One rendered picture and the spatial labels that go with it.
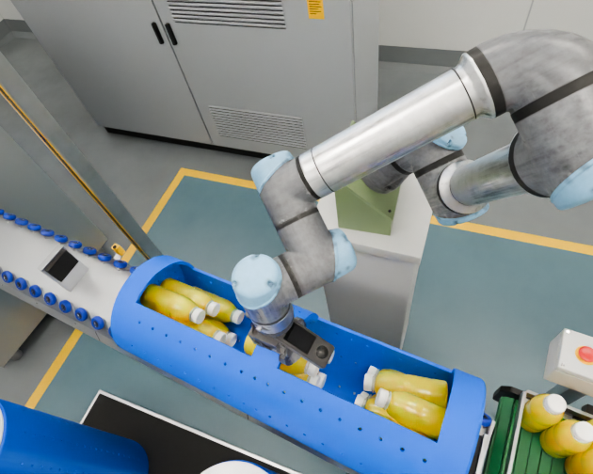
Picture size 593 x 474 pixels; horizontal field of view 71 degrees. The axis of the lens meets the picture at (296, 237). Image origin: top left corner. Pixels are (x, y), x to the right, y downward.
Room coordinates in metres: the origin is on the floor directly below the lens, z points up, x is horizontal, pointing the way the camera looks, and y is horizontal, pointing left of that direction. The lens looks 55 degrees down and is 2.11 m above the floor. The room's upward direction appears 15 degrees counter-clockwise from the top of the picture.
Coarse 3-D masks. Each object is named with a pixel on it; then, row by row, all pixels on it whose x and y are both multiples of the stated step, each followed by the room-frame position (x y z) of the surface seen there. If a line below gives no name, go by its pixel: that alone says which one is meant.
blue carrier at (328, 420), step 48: (144, 288) 0.57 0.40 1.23; (144, 336) 0.46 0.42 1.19; (192, 336) 0.42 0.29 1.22; (240, 336) 0.50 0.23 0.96; (336, 336) 0.39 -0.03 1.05; (192, 384) 0.35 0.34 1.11; (240, 384) 0.29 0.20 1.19; (288, 384) 0.25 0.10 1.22; (336, 384) 0.30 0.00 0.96; (480, 384) 0.16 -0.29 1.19; (288, 432) 0.18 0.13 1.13; (336, 432) 0.15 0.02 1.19; (384, 432) 0.12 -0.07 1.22
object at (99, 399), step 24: (96, 408) 0.68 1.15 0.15; (120, 408) 0.65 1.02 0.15; (144, 408) 0.63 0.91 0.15; (120, 432) 0.55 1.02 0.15; (144, 432) 0.52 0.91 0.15; (168, 432) 0.49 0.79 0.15; (192, 432) 0.46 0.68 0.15; (168, 456) 0.39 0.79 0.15; (192, 456) 0.37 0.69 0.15; (216, 456) 0.34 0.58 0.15; (240, 456) 0.32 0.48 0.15
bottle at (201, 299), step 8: (168, 280) 0.65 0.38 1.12; (176, 280) 0.65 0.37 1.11; (168, 288) 0.63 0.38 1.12; (176, 288) 0.62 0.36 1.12; (184, 288) 0.61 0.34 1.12; (192, 288) 0.61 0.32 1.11; (192, 296) 0.58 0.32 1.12; (200, 296) 0.57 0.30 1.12; (208, 296) 0.58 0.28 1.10; (200, 304) 0.55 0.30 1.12; (208, 304) 0.55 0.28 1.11
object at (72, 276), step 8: (56, 248) 0.91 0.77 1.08; (64, 248) 0.91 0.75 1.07; (48, 256) 0.89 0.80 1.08; (56, 256) 0.88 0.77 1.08; (64, 256) 0.89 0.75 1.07; (72, 256) 0.90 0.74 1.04; (40, 264) 0.86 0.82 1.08; (48, 264) 0.86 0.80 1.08; (56, 264) 0.86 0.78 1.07; (64, 264) 0.87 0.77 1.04; (72, 264) 0.88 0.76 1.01; (80, 264) 0.91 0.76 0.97; (48, 272) 0.83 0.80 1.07; (56, 272) 0.84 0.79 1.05; (64, 272) 0.86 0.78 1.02; (72, 272) 0.88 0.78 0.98; (80, 272) 0.89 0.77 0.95; (56, 280) 0.84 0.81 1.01; (64, 280) 0.85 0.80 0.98; (72, 280) 0.86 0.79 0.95; (64, 288) 0.84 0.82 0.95; (72, 288) 0.85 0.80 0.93
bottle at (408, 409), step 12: (396, 396) 0.19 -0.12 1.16; (408, 396) 0.18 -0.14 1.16; (384, 408) 0.17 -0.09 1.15; (396, 408) 0.16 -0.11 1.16; (408, 408) 0.16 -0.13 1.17; (420, 408) 0.15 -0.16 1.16; (432, 408) 0.15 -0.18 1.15; (444, 408) 0.15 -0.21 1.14; (396, 420) 0.15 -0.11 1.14; (408, 420) 0.14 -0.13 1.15; (420, 420) 0.13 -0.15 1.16; (432, 420) 0.13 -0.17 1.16; (420, 432) 0.12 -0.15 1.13; (432, 432) 0.11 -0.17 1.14
